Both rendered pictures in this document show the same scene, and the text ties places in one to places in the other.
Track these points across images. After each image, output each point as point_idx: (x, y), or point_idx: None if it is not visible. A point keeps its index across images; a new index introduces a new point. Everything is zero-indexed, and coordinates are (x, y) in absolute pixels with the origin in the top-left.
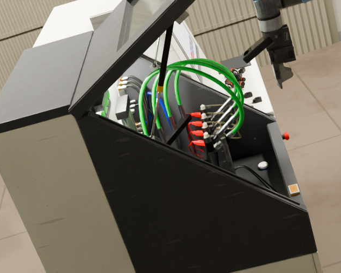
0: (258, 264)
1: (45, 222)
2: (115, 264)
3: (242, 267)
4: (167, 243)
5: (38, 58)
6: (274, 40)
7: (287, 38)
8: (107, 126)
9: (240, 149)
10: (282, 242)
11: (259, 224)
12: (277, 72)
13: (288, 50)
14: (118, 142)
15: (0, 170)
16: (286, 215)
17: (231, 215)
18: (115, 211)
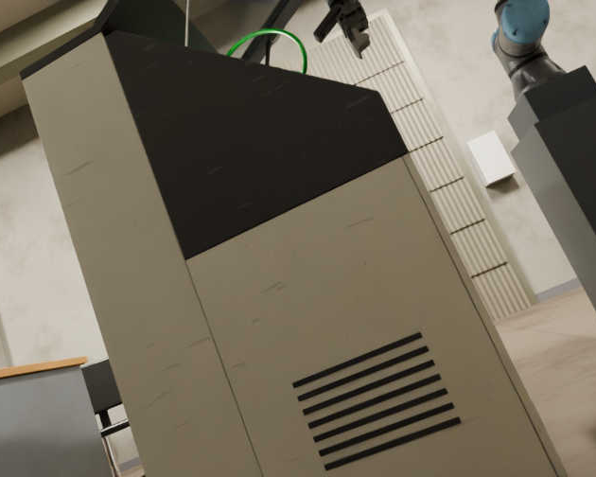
0: (327, 186)
1: (73, 170)
2: (148, 218)
3: (307, 196)
4: (206, 174)
5: None
6: (341, 7)
7: (355, 0)
8: (133, 36)
9: None
10: (355, 145)
11: (318, 123)
12: (349, 30)
13: (356, 7)
14: (145, 52)
15: (33, 114)
16: (351, 101)
17: (280, 117)
18: (145, 140)
